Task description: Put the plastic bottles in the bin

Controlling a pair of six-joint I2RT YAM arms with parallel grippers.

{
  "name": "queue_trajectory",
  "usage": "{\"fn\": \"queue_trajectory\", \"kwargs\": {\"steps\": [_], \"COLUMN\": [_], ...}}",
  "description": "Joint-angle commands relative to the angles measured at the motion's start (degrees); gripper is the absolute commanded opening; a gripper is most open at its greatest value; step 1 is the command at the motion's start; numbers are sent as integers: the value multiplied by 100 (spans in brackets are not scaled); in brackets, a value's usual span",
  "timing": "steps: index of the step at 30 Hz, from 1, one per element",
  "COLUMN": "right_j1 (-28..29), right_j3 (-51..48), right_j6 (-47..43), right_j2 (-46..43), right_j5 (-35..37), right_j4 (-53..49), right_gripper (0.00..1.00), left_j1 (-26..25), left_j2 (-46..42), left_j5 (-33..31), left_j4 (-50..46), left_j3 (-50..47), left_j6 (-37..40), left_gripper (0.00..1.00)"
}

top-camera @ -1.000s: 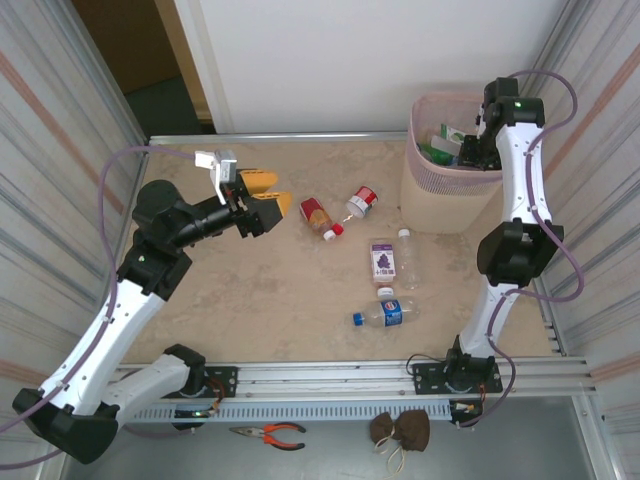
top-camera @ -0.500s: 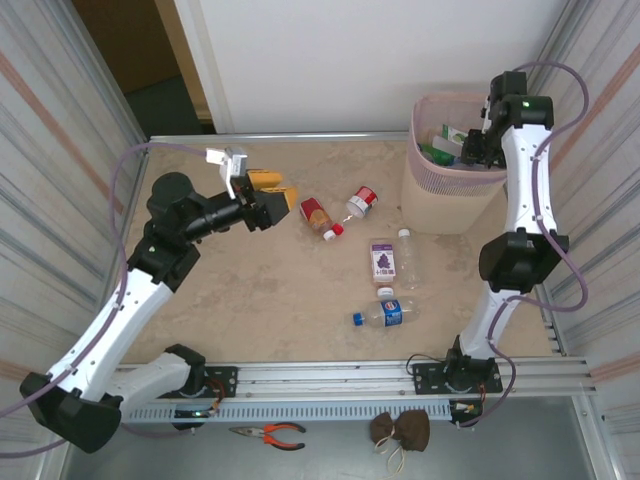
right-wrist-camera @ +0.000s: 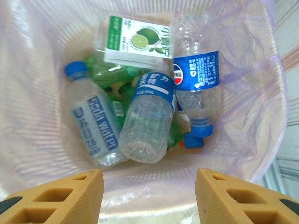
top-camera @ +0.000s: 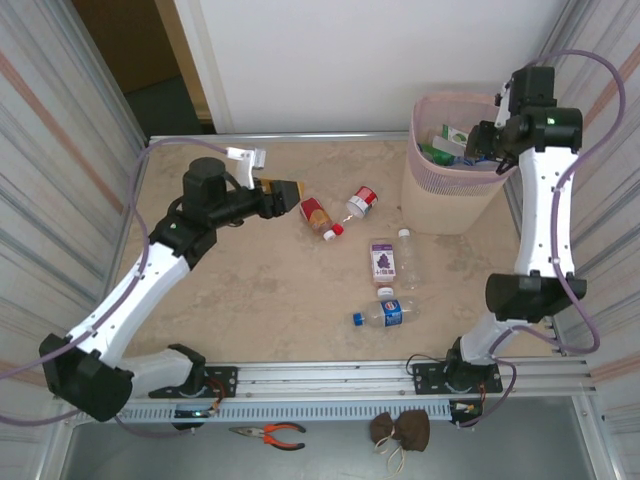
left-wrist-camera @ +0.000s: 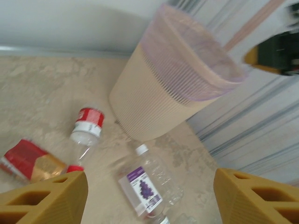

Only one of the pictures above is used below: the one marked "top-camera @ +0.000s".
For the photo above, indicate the pink mesh waste bin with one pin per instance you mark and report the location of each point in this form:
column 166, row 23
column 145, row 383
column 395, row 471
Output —
column 435, row 210

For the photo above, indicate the aluminium table frame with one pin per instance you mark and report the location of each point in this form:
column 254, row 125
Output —
column 325, row 375

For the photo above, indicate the white green label bottle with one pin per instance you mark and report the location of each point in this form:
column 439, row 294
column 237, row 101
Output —
column 456, row 136

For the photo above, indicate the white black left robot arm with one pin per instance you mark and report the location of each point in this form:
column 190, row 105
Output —
column 120, row 310

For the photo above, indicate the brown wooden door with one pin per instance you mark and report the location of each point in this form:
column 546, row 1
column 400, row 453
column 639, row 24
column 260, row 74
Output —
column 130, row 45

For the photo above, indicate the green bottle yellow cap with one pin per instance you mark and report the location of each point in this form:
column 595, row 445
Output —
column 431, row 154

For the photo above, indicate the red white label bottle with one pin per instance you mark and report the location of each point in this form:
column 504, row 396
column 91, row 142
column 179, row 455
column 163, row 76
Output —
column 364, row 199

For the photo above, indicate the red yellow label bottle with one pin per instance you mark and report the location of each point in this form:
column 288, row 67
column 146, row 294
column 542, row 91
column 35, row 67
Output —
column 315, row 215

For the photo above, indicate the Pepsi bottle blue cap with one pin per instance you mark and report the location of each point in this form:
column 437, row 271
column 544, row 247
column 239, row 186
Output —
column 392, row 314

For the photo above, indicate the corrugated translucent side panel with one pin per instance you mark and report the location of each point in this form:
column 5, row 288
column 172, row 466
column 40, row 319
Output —
column 620, row 225
column 50, row 150

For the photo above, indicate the purple label bottle white cap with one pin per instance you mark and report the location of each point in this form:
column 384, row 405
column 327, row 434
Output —
column 383, row 261

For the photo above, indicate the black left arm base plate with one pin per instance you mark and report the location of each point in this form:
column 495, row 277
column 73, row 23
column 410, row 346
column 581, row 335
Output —
column 225, row 377

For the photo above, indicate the clear unlabelled bottle white cap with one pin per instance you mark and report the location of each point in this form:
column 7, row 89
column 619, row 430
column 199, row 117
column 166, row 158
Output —
column 410, row 260

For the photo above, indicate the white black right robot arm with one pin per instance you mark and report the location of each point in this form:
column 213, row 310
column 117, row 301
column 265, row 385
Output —
column 542, row 225

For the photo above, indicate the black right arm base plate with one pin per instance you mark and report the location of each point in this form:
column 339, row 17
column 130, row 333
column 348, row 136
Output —
column 430, row 380

